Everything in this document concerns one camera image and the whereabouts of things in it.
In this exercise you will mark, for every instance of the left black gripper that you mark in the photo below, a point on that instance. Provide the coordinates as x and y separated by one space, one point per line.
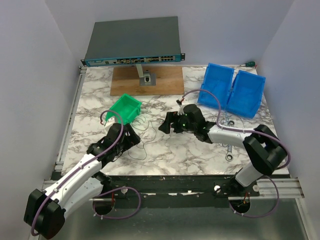
131 140

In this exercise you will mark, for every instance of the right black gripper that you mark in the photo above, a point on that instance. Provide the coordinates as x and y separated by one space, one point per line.
171 117

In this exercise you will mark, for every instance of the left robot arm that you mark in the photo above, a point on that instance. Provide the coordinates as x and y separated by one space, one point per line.
47 210

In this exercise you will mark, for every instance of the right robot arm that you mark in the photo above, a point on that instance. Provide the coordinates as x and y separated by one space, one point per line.
261 145

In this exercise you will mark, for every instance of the green storage bin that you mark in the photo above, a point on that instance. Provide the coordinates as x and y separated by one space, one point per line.
127 107

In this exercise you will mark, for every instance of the wooden base board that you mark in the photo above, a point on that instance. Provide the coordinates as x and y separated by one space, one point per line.
169 80

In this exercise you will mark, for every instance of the long ratchet chrome wrench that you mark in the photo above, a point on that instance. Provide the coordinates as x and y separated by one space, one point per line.
229 155

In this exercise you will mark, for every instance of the blue storage bin left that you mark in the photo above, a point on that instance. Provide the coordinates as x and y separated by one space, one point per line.
218 80

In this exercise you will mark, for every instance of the blue storage bin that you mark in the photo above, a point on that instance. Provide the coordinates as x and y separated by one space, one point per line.
246 94
218 80

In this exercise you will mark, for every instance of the blue storage bin right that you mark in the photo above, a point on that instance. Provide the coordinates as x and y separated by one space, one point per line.
246 94

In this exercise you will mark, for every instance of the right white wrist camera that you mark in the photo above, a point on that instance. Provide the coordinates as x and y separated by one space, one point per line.
179 101

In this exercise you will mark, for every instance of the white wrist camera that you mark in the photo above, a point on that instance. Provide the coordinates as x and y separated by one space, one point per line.
179 101
108 124

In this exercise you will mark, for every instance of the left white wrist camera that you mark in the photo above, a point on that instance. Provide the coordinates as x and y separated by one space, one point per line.
108 124

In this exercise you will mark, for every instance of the black mounting base rail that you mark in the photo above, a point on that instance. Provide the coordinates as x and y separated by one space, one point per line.
171 191

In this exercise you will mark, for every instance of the grey metal stand bracket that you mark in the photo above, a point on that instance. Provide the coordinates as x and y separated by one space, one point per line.
146 78

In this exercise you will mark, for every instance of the aluminium frame rail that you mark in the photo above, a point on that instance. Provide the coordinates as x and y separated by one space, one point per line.
58 165

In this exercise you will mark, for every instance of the grey network switch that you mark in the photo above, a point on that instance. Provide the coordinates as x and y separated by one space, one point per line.
134 41

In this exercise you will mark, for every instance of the green handled screwdriver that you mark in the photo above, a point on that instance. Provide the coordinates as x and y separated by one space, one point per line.
249 64

